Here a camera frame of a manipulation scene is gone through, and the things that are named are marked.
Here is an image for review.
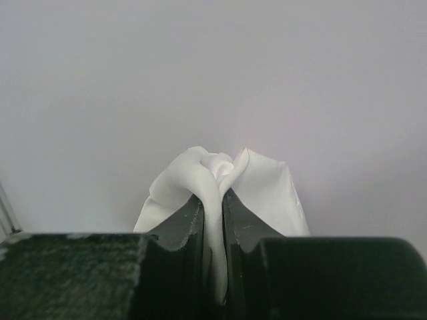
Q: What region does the white long sleeve shirt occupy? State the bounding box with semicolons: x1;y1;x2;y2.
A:
134;147;310;305

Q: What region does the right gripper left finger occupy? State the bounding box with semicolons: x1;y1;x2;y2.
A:
139;196;204;319

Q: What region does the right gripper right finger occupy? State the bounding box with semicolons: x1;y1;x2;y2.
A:
223;192;287;319

